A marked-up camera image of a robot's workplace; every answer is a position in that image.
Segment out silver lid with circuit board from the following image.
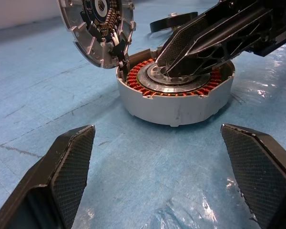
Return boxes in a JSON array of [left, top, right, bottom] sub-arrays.
[[56, 0, 136, 70]]

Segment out blue table cover sheet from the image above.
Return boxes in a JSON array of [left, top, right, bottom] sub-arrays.
[[0, 0, 286, 229]]

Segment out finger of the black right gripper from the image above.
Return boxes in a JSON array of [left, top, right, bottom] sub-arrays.
[[154, 0, 273, 73], [166, 9, 286, 79]]

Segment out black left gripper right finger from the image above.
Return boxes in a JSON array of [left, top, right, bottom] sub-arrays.
[[220, 123, 286, 229]]

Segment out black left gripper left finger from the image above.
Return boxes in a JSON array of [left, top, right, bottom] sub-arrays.
[[0, 124, 96, 229]]

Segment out black spoked rotor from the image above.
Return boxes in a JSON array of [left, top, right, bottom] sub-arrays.
[[149, 11, 199, 33]]

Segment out grey round motor housing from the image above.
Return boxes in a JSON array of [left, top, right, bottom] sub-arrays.
[[116, 49, 236, 127]]

